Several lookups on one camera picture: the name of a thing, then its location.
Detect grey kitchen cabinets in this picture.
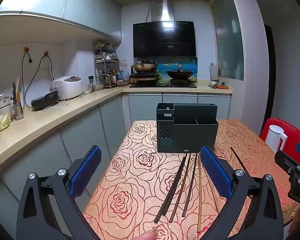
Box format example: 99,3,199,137
0,93,231,233
0,0,122,43

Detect white rice cooker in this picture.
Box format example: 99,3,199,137
53,76,82,100

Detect steel utensil canister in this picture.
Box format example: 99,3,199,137
12,76,24,120

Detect person's right hand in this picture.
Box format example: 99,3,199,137
289,204,300,228

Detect beige kitchen countertop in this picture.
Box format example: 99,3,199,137
0,80,232,167

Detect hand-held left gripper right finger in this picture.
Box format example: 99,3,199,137
197,146,285,240

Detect dark wooden chopstick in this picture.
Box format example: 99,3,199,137
154,154,186,223
230,146,250,175
182,153,199,217
162,154,189,216

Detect black glass gas stove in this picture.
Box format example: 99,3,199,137
129,79,197,88

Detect steel hood chimney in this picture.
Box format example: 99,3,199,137
149,0,175,22

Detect frosted glass sliding door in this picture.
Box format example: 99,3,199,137
210,0,245,82

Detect golden pan with lid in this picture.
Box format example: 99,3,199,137
132,59,158,72

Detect orange and green kitchen tool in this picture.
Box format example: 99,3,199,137
207,81,229,89

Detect black hanging cable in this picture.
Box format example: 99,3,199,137
21,52,32,108
25,55,55,108

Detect pale yellow crumpled bag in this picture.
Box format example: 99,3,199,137
0,114,14,132

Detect white electric kettle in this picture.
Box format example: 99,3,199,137
265,125,288,153

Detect white power cable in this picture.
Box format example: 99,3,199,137
44,94,68,110

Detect black range hood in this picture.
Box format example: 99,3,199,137
133,21,197,57

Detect steel pot with lid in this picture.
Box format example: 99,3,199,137
0,94,13,125

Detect red plastic chair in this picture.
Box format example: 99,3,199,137
260,117,300,164

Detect blue backsplash picture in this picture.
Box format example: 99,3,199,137
156,56,198,82

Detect grey lower kitchen cabinets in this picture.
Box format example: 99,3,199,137
0,93,231,233

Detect black electric grill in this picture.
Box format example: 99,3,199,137
31,92,58,111

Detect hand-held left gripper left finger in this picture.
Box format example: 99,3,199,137
16,145,102,240

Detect black wok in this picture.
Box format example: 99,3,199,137
167,64,193,80

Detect person's left hand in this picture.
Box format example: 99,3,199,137
139,229,158,240

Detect grey upper kitchen cabinets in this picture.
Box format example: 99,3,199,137
0,0,122,43

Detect dark grey utensil holder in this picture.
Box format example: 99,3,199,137
156,102,219,153

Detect reddish brown wooden chopstick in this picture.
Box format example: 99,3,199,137
169,152,192,223

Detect rose patterned tablecloth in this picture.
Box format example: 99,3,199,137
81,119,300,240

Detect white plastic bottle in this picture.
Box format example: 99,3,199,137
209,62,218,82

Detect metal spice rack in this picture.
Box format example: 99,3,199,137
94,42,120,88

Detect black door frame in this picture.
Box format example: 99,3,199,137
264,24,277,130

